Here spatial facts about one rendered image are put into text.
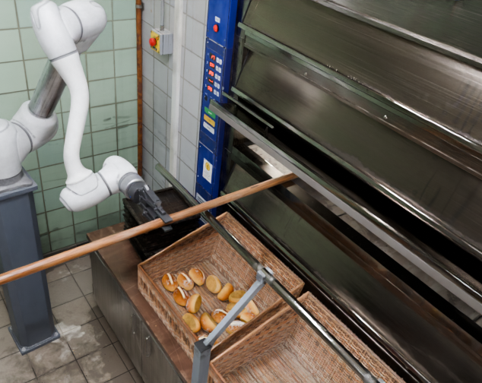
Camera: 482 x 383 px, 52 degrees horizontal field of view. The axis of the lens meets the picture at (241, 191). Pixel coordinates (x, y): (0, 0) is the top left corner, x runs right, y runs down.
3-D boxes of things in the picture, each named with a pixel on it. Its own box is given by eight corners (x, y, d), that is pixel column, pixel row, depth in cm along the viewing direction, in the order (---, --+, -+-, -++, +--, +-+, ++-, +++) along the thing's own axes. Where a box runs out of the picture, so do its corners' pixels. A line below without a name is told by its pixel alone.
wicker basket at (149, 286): (222, 252, 251) (227, 209, 235) (296, 327, 216) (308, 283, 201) (135, 288, 225) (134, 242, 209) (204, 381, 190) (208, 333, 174)
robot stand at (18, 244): (7, 329, 267) (-30, 175, 211) (45, 313, 279) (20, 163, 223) (22, 356, 255) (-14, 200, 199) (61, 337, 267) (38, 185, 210)
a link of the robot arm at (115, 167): (144, 185, 191) (114, 202, 186) (126, 166, 201) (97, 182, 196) (137, 165, 184) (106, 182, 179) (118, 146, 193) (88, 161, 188)
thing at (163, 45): (163, 46, 248) (163, 26, 243) (172, 53, 242) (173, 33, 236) (149, 48, 244) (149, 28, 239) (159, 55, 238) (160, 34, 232)
